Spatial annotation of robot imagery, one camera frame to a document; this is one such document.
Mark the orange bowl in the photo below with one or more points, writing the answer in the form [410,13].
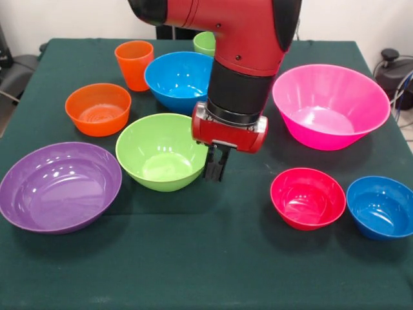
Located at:
[96,124]

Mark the green cup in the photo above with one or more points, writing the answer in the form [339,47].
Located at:
[205,43]

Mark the red bowl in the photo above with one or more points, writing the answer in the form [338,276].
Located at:
[306,197]

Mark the purple bowl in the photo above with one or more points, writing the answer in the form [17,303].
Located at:
[58,197]

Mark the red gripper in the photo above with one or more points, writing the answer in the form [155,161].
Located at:
[229,135]

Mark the orange cup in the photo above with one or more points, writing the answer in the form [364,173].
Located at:
[134,68]

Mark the black floor stand base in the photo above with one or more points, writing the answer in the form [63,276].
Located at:
[393,74]
[19,71]

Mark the large light blue bowl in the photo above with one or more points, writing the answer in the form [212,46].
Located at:
[177,80]

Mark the large pink bowl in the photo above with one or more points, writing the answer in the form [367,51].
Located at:
[329,97]

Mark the dark green tablecloth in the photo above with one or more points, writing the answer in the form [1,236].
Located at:
[206,258]

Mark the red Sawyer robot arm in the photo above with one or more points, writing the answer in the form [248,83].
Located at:
[245,32]

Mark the green bowl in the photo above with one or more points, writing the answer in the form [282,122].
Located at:
[158,151]

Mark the small dark blue bowl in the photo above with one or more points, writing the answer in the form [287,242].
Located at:
[379,206]

